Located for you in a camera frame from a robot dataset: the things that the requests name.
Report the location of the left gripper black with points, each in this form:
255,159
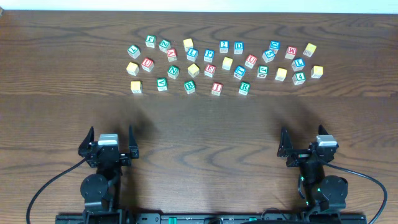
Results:
109,154

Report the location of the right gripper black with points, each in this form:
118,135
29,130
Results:
303,155

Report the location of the green R block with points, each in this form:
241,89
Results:
244,88

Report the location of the red u block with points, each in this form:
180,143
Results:
250,61
147,64

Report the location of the green N block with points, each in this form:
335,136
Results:
173,72

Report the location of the red E block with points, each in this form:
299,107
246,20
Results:
209,70

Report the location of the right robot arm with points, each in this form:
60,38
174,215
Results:
324,194

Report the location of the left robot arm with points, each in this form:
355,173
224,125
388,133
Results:
101,190

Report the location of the green 4 block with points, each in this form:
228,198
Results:
299,78

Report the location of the yellow K block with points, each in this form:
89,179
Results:
136,87

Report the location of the yellow S block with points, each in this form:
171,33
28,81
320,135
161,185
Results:
281,74

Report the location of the yellow G block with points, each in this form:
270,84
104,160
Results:
316,71

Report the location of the blue L block right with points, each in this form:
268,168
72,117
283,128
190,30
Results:
298,64

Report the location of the blue l block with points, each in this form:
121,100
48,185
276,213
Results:
192,54
298,64

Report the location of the green V block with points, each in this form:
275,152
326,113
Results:
162,84

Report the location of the green J block right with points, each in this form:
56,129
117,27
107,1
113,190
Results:
262,71

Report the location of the green j block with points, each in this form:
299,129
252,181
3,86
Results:
262,71
150,41

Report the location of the red M block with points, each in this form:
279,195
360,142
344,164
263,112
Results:
290,52

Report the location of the blue 5 block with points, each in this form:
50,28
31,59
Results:
268,56

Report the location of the yellow block far right top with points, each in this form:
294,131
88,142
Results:
309,50

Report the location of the blue T block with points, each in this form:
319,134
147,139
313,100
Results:
239,72

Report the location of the green L block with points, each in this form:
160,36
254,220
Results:
133,51

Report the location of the blue D block right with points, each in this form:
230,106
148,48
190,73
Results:
274,46

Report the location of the blue d block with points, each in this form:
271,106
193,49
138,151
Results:
238,48
274,46

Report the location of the green B block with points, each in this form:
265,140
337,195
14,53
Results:
190,87

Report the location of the red I block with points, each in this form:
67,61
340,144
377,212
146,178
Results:
216,89

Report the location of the red A block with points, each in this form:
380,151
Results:
171,55

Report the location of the yellow block centre left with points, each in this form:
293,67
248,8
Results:
193,70

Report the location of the green J block far left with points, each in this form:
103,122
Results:
150,41

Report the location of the green Z block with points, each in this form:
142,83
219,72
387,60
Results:
164,45

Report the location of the blue L block left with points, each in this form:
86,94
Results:
192,54

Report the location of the yellow block top middle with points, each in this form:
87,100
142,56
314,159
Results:
188,44

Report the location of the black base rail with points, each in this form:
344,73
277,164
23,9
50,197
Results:
155,218

